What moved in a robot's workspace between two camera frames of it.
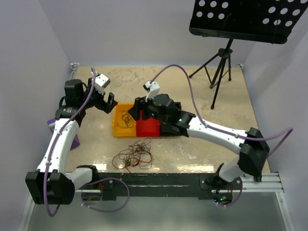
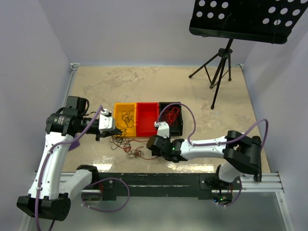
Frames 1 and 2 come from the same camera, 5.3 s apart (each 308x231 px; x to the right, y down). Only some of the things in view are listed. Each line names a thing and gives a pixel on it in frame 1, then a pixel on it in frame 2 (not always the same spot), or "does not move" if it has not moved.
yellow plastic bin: x=124 y=125 does not move
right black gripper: x=140 y=104 → x=154 y=153
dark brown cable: x=128 y=118 does not move
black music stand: x=268 y=21 does not move
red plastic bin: x=149 y=127 does not move
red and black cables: x=138 y=153 → x=122 y=140
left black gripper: x=108 y=107 → x=114 y=131
